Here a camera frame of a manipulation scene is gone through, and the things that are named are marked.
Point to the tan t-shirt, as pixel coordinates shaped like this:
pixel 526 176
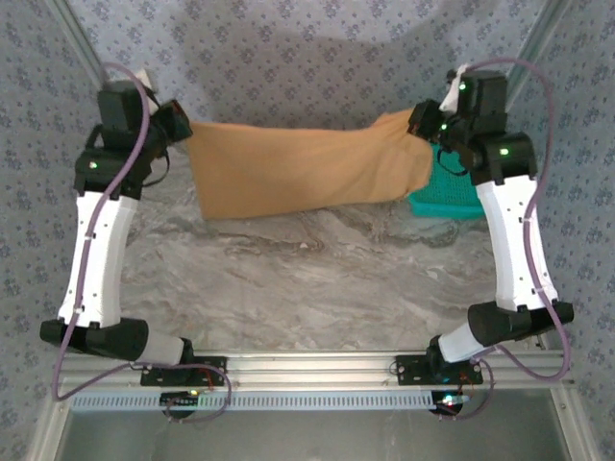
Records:
pixel 298 168

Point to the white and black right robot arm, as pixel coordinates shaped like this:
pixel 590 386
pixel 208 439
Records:
pixel 509 249

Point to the teal plastic basket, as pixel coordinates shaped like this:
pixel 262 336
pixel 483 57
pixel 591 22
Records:
pixel 451 201

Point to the black controller board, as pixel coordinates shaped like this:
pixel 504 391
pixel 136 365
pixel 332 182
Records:
pixel 449 402
pixel 180 398

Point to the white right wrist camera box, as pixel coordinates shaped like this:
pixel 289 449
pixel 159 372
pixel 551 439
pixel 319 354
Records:
pixel 451 93

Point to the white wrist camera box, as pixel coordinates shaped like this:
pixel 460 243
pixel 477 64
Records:
pixel 451 93
pixel 148 81

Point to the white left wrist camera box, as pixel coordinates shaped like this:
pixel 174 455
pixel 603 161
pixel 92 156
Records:
pixel 148 81

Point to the aluminium frame post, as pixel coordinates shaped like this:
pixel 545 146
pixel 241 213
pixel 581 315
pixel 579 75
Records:
pixel 545 29
pixel 76 29

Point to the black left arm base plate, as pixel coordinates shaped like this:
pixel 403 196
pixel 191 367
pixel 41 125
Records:
pixel 211 372

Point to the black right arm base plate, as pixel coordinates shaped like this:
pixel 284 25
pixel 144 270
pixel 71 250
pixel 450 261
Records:
pixel 408 373

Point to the aluminium mounting rail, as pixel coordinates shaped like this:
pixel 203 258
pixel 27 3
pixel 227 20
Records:
pixel 312 367

